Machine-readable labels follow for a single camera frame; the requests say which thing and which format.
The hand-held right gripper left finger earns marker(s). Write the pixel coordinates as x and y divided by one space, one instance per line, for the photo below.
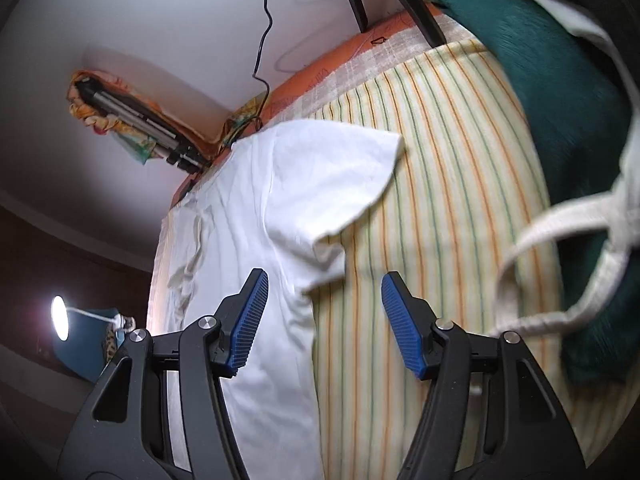
246 320

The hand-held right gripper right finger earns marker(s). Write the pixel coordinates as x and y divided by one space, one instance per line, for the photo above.
404 325

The white t-shirt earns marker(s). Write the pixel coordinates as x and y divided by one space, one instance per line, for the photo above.
260 200

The striped cream bed sheet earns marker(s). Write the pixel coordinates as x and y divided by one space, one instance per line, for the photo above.
450 185

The teal blue object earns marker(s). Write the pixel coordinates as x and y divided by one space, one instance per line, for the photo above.
82 355

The bright round lamp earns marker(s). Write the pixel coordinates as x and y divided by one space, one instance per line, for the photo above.
60 317

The yellow floral cloth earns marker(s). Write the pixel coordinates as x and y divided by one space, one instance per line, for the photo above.
132 151

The folded black silver tripod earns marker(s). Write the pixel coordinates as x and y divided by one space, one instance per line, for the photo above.
150 127

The dark green cloth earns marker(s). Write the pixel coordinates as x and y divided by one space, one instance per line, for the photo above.
550 85

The orange patterned mattress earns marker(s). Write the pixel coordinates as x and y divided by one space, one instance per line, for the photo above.
350 42

